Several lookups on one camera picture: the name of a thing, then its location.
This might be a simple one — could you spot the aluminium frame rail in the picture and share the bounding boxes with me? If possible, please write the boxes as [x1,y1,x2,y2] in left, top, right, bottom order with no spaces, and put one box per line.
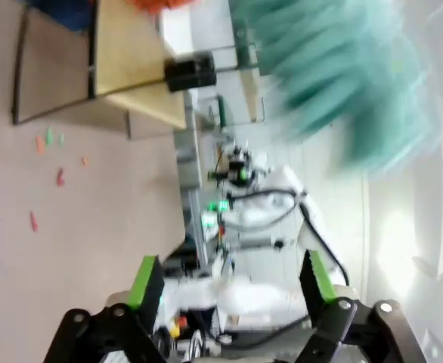
[174,90,208,265]

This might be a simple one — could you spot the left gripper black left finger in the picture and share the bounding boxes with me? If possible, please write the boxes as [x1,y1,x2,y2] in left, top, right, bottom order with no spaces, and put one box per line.
[42,255,169,363]

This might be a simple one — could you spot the black smartphone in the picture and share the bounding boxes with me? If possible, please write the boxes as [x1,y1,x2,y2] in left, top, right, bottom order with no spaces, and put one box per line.
[163,51,218,93]

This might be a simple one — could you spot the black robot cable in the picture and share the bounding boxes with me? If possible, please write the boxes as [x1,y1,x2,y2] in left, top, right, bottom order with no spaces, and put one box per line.
[227,190,350,289]

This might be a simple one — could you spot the person orange hoodie torso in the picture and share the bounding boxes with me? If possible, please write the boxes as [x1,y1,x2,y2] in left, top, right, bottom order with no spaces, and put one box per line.
[125,0,197,14]

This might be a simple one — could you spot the teal microfiber duster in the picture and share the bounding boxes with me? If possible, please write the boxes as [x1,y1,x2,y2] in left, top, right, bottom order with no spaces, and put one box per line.
[228,0,443,182]

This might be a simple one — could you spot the black frame wooden two-tier shelf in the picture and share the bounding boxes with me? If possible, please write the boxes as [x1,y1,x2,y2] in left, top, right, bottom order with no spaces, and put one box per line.
[11,0,188,141]

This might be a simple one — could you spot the person blue trousers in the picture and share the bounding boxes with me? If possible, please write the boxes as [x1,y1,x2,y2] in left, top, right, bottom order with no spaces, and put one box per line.
[24,0,94,35]

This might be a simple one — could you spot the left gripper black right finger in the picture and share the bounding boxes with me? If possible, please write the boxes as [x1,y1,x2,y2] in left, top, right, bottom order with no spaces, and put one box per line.
[281,249,434,363]

